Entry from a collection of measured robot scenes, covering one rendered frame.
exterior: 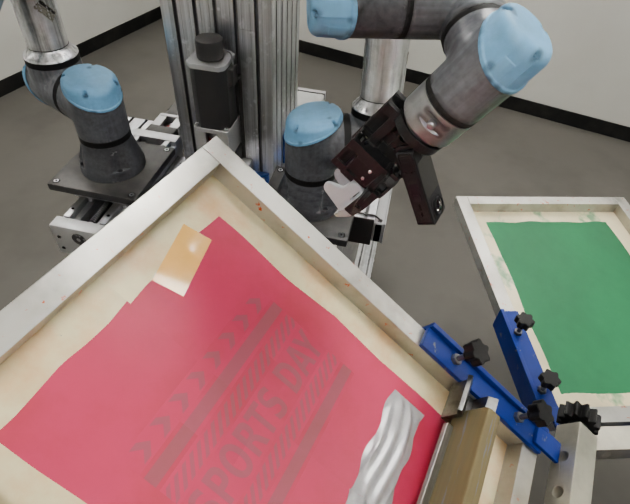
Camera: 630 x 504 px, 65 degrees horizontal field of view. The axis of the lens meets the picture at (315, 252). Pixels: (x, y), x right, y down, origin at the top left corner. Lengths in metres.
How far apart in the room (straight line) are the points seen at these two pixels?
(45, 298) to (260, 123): 0.77
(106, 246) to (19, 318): 0.13
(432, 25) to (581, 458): 0.77
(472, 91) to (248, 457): 0.52
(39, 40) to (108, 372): 0.81
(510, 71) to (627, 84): 3.87
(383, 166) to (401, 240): 2.33
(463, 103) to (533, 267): 1.09
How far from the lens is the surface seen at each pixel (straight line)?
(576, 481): 1.02
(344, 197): 0.71
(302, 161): 1.04
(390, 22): 0.60
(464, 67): 0.56
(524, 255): 1.64
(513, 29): 0.54
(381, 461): 0.81
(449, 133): 0.59
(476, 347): 0.87
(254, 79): 1.20
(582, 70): 4.37
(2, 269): 3.08
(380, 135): 0.63
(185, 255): 0.75
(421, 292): 2.71
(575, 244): 1.76
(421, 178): 0.64
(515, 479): 0.98
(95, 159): 1.26
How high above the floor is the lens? 2.01
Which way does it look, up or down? 46 degrees down
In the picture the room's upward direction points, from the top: 4 degrees clockwise
